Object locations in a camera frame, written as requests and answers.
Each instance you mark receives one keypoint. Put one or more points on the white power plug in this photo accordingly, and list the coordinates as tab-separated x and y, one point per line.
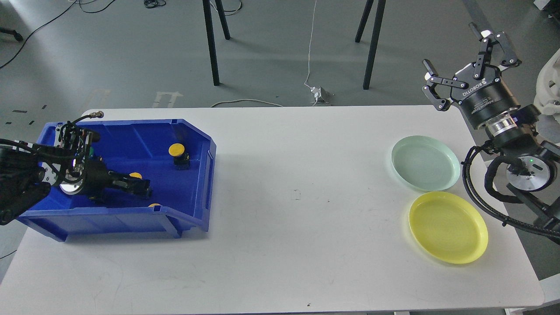
321	96

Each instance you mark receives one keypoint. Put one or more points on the yellow push button back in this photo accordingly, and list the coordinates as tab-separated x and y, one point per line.
181	158

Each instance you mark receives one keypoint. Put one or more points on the blue plastic bin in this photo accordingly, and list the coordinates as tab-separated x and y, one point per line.
140	146

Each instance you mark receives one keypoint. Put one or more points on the black right stand legs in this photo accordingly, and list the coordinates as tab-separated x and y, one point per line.
378	19

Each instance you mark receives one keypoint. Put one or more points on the white office chair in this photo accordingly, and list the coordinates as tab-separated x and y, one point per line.
547	99

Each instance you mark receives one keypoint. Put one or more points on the black stand legs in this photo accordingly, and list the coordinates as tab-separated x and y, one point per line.
378	19
210	35

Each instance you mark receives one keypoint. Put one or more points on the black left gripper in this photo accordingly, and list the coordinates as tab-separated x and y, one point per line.
96	177

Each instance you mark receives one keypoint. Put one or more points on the black left stand legs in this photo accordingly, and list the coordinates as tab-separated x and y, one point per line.
210	35

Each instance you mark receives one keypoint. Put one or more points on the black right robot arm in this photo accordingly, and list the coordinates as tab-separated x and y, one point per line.
522	165

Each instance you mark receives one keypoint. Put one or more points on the yellow plate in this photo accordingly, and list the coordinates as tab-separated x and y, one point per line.
448	228

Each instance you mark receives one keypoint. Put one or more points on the light green plate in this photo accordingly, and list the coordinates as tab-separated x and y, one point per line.
424	163

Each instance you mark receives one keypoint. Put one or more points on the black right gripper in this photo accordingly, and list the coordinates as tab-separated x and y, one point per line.
478	89

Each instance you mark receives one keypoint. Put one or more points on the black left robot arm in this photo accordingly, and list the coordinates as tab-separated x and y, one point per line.
29	170

